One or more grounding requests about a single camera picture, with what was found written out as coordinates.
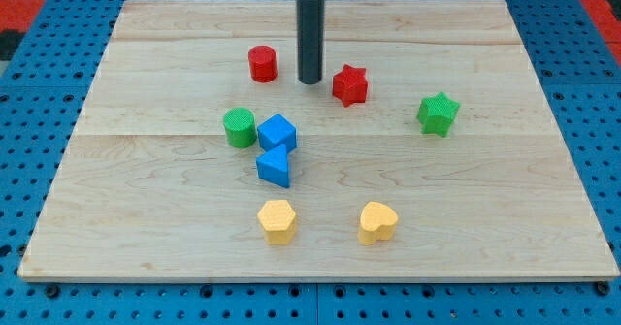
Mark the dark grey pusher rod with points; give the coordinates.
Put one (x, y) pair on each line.
(310, 40)

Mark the red cylinder block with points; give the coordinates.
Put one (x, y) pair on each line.
(263, 64)

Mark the red star block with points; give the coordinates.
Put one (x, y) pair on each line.
(350, 85)

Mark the green star block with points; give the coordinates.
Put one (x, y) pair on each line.
(436, 114)

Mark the blue cube block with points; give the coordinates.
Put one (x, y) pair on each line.
(277, 131)

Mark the green cylinder block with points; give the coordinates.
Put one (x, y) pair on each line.
(239, 125)

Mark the blue triangle block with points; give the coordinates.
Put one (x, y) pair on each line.
(273, 166)

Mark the light wooden board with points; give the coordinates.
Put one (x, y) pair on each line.
(149, 190)

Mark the yellow hexagon block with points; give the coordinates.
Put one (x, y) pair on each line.
(278, 221)

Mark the yellow heart block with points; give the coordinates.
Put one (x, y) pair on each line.
(377, 222)

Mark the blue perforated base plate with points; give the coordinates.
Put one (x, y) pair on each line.
(42, 92)

